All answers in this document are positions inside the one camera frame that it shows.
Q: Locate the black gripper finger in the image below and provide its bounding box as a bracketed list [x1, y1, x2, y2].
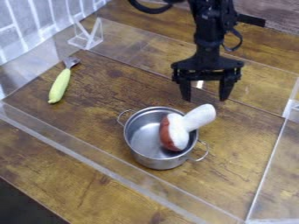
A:
[179, 80, 192, 102]
[219, 78, 236, 101]

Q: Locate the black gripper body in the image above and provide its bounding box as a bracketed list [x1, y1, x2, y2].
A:
[171, 39, 244, 84]

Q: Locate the white plush mushroom red cap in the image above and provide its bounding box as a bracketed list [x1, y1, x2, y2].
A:
[159, 104, 216, 151]

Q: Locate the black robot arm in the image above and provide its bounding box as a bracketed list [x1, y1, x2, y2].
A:
[172, 0, 244, 101]

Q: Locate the silver metal pot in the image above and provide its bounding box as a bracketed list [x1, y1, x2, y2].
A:
[116, 107, 211, 170]

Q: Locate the black bar on table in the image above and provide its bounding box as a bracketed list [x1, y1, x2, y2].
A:
[238, 14, 267, 27]

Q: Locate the clear acrylic triangular stand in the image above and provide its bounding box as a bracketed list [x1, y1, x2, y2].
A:
[68, 17, 104, 50]

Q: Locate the black cable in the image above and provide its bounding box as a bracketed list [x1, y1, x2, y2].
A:
[220, 27, 246, 53]

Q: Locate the yellow handled metal peeler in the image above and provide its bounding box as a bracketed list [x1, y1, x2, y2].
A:
[48, 57, 80, 104]

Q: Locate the clear acrylic tray wall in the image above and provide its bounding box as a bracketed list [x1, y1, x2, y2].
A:
[0, 101, 299, 224]

